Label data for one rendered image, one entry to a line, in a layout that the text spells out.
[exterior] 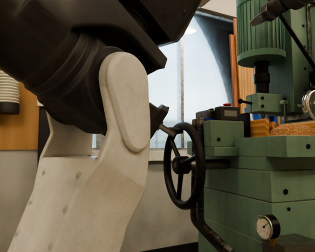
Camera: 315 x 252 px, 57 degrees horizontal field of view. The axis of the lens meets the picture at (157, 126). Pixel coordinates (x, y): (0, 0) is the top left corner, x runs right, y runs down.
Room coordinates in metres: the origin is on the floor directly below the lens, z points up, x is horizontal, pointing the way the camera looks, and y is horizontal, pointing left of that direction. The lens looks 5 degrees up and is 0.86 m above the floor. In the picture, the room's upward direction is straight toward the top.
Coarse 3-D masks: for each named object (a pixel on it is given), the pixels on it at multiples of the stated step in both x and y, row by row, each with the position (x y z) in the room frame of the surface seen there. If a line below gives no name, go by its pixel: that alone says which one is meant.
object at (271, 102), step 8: (248, 96) 1.10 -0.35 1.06; (256, 96) 1.05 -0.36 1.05; (264, 96) 1.06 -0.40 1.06; (272, 96) 1.07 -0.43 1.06; (280, 96) 1.09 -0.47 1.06; (248, 104) 1.10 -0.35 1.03; (256, 104) 1.06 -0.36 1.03; (264, 104) 1.06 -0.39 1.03; (272, 104) 1.07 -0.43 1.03; (280, 104) 1.09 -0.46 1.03; (256, 112) 1.09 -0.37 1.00; (264, 112) 1.09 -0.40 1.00; (272, 112) 1.09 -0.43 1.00; (280, 112) 1.09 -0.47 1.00
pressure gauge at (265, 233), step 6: (258, 216) 0.79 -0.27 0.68; (264, 216) 0.77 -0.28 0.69; (270, 216) 0.77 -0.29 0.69; (258, 222) 0.80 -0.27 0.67; (264, 222) 0.77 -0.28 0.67; (270, 222) 0.75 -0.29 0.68; (276, 222) 0.76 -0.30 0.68; (258, 228) 0.80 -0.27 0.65; (264, 228) 0.78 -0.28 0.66; (270, 228) 0.75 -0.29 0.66; (276, 228) 0.75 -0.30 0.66; (264, 234) 0.78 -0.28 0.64; (270, 234) 0.75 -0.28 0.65; (276, 234) 0.76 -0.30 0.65; (270, 240) 0.78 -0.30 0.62
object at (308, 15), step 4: (308, 8) 1.09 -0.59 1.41; (308, 12) 1.09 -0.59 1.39; (308, 16) 1.09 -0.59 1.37; (308, 20) 1.09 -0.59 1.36; (308, 24) 1.09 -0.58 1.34; (308, 28) 1.09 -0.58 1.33; (308, 32) 1.09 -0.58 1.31; (308, 36) 1.09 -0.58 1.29; (308, 40) 1.09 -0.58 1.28; (308, 44) 1.09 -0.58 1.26; (308, 48) 1.09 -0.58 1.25; (308, 52) 1.09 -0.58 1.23; (308, 64) 1.09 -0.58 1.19; (308, 68) 1.09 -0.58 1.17; (308, 72) 1.09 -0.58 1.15; (308, 76) 1.09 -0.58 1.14; (288, 116) 1.19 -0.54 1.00; (292, 116) 1.17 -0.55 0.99; (296, 116) 1.15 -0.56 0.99; (300, 116) 1.14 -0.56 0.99; (304, 116) 1.12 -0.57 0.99; (288, 120) 1.20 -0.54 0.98
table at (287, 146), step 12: (240, 144) 0.96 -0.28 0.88; (252, 144) 0.91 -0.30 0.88; (264, 144) 0.86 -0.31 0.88; (276, 144) 0.81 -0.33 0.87; (288, 144) 0.78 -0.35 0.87; (300, 144) 0.79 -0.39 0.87; (312, 144) 0.81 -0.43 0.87; (264, 156) 0.86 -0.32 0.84; (276, 156) 0.81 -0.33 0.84; (288, 156) 0.78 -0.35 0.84; (300, 156) 0.79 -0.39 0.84; (312, 156) 0.81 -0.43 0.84
